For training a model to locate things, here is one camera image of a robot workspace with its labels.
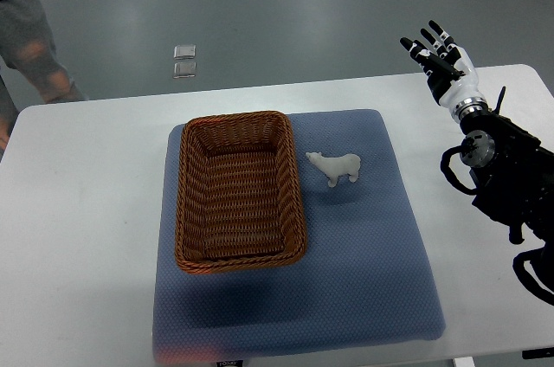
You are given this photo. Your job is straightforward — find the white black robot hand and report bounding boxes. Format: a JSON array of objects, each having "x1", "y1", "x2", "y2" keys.
[{"x1": 400, "y1": 20, "x2": 482, "y2": 111}]

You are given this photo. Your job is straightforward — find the white bear figurine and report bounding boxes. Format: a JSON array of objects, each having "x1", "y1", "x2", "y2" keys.
[{"x1": 306, "y1": 152, "x2": 361, "y2": 188}]

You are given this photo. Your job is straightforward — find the brown wicker basket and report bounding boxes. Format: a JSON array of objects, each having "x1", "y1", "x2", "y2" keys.
[{"x1": 174, "y1": 111, "x2": 307, "y2": 274}]

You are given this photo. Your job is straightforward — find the blue textured mat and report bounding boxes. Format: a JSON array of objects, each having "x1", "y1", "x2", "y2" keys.
[{"x1": 152, "y1": 109, "x2": 445, "y2": 364}]

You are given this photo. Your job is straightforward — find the upper metal floor plate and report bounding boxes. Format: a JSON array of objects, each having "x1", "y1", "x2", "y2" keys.
[{"x1": 173, "y1": 44, "x2": 196, "y2": 60}]

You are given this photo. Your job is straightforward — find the black table control box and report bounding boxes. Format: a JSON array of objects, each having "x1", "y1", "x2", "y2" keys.
[{"x1": 522, "y1": 347, "x2": 554, "y2": 360}]

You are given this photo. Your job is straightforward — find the person in grey shorts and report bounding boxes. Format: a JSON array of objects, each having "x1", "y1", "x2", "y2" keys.
[{"x1": 0, "y1": 0, "x2": 90, "y2": 143}]

